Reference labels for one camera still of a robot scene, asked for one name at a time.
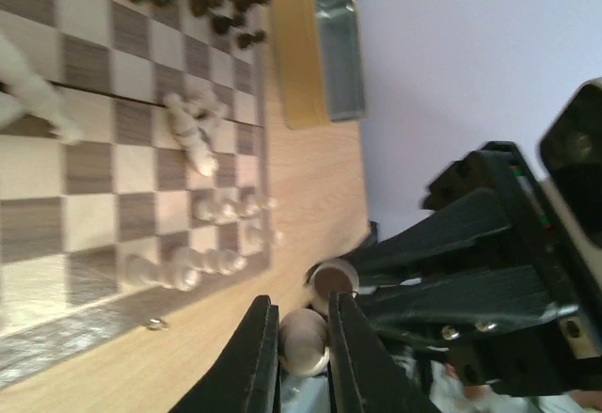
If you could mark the metal board clasp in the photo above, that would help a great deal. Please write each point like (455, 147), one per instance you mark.
(156, 324)

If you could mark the white pawn handed over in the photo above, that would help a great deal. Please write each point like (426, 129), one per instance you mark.
(303, 347)

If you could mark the wooden chess board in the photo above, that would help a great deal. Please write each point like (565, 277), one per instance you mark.
(100, 236)

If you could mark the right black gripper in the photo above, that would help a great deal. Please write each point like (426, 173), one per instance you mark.
(516, 304)

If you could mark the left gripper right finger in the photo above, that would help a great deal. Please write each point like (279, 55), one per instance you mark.
(362, 375)

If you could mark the right metal tray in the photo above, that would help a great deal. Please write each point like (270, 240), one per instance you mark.
(319, 62)

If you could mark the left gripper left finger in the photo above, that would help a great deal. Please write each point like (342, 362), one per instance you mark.
(246, 375)

